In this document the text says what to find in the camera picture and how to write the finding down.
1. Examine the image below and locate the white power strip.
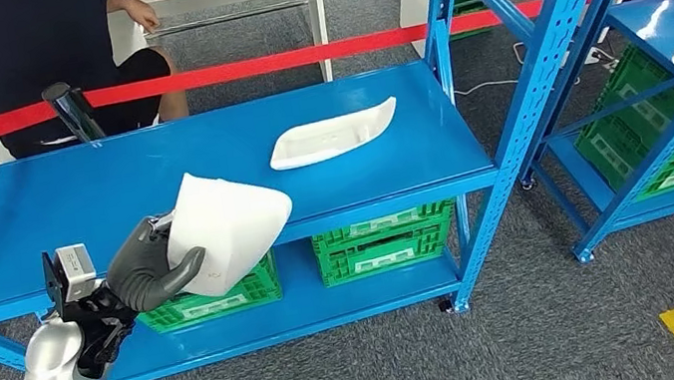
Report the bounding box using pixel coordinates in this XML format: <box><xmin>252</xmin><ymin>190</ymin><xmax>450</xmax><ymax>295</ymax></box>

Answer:
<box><xmin>581</xmin><ymin>42</ymin><xmax>622</xmax><ymax>77</ymax></box>

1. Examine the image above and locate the red barrier tape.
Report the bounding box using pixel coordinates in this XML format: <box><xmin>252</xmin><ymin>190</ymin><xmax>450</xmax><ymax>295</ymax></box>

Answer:
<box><xmin>0</xmin><ymin>0</ymin><xmax>674</xmax><ymax>154</ymax></box>

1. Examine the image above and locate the white floor cable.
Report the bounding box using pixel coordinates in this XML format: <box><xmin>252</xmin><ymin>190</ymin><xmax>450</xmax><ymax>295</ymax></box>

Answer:
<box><xmin>449</xmin><ymin>31</ymin><xmax>592</xmax><ymax>99</ymax></box>

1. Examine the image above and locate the wide white plastic shell part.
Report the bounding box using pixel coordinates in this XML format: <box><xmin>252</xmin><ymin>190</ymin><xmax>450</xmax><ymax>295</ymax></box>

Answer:
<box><xmin>155</xmin><ymin>158</ymin><xmax>306</xmax><ymax>305</ymax></box>

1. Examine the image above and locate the dark barrier post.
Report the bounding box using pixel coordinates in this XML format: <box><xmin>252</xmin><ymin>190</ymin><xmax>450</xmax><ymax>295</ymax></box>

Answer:
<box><xmin>39</xmin><ymin>77</ymin><xmax>108</xmax><ymax>151</ymax></box>

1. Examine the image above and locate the blue metal shelf rack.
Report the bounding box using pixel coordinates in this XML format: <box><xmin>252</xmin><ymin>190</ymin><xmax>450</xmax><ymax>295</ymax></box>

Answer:
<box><xmin>493</xmin><ymin>0</ymin><xmax>674</xmax><ymax>271</ymax></box>
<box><xmin>0</xmin><ymin>0</ymin><xmax>674</xmax><ymax>380</ymax></box>

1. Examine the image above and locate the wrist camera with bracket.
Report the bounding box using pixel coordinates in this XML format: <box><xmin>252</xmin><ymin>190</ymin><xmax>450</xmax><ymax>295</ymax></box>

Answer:
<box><xmin>40</xmin><ymin>240</ymin><xmax>105</xmax><ymax>322</ymax></box>

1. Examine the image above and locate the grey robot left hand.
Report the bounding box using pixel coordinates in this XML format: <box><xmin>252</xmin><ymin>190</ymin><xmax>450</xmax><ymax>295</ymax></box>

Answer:
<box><xmin>98</xmin><ymin>207</ymin><xmax>214</xmax><ymax>318</ymax></box>

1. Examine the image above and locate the person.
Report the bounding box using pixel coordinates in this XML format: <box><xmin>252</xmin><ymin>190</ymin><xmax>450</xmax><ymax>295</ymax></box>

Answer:
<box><xmin>0</xmin><ymin>0</ymin><xmax>202</xmax><ymax>164</ymax></box>

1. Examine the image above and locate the long white plastic shell part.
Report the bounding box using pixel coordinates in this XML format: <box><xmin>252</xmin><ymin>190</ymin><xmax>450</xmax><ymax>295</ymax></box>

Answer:
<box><xmin>262</xmin><ymin>96</ymin><xmax>405</xmax><ymax>174</ymax></box>

